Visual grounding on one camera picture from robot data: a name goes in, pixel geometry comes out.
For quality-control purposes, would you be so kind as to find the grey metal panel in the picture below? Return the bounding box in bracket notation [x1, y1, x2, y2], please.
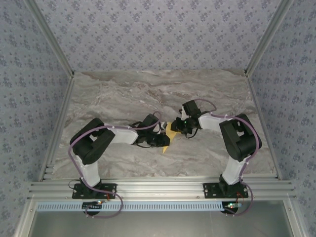
[27, 209, 296, 237]

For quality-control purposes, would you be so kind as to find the aluminium side rail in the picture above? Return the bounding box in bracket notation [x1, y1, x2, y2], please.
[38, 75, 76, 182]
[245, 74, 283, 180]

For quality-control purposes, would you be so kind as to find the white slotted cable duct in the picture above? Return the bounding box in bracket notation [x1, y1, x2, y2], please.
[36, 201, 244, 212]

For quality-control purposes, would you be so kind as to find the aluminium frame post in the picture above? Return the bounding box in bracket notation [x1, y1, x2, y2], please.
[283, 198, 306, 237]
[23, 0, 76, 77]
[14, 198, 38, 237]
[244, 0, 296, 77]

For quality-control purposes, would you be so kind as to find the right controller board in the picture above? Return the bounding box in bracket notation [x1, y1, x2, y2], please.
[222, 201, 242, 213]

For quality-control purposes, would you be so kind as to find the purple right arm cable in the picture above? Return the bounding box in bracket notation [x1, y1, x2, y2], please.
[191, 98, 263, 217]

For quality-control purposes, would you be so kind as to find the pale yellow paper sheet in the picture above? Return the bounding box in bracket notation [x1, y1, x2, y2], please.
[161, 121, 180, 154]

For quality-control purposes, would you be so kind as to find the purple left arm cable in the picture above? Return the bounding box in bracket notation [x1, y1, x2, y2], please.
[68, 111, 163, 219]

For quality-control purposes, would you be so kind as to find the controller board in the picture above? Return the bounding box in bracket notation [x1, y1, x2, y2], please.
[82, 200, 103, 211]
[222, 201, 242, 213]

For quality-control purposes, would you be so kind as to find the left controller board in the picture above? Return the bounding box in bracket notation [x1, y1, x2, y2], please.
[82, 200, 103, 211]

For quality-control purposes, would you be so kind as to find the aluminium cross rail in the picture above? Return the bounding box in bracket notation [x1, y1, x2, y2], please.
[27, 179, 297, 200]

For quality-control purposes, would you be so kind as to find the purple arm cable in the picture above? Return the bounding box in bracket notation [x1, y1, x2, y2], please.
[191, 98, 263, 217]
[68, 111, 163, 219]

